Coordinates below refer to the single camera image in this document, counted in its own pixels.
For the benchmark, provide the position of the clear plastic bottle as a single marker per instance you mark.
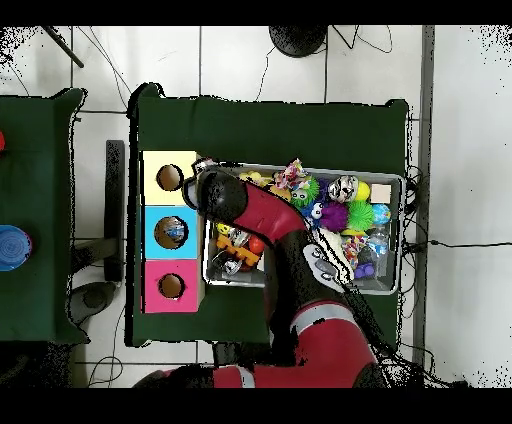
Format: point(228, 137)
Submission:
point(172, 232)

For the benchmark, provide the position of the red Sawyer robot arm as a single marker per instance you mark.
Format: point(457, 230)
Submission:
point(332, 352)

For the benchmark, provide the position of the wooden box with three holes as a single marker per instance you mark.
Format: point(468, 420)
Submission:
point(192, 248)

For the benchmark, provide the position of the purple knobby rubber ball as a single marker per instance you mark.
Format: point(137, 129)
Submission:
point(333, 217)

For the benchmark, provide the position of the cream waffle cloth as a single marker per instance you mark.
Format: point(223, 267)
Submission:
point(344, 258)

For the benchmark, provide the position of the green spiky rubber ball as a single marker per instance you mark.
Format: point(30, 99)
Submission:
point(360, 215)

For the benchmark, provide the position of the yellow ball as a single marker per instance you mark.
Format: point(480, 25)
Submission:
point(364, 191)

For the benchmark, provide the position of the blue globe ball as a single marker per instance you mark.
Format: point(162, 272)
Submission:
point(381, 214)

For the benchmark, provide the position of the plain wooden block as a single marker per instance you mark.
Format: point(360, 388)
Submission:
point(380, 193)

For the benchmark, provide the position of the black upright panel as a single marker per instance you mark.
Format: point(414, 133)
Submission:
point(115, 180)

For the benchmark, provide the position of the black round stand base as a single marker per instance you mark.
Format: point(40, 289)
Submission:
point(298, 40)

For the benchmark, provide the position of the grey oval floor base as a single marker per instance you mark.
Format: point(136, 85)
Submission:
point(94, 298)

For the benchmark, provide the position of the dark green side tablecloth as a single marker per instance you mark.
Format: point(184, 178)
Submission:
point(36, 180)

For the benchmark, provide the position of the blue plastic cup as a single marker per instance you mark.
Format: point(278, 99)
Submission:
point(14, 248)

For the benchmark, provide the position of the black tripod leg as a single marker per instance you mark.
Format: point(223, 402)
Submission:
point(64, 46)

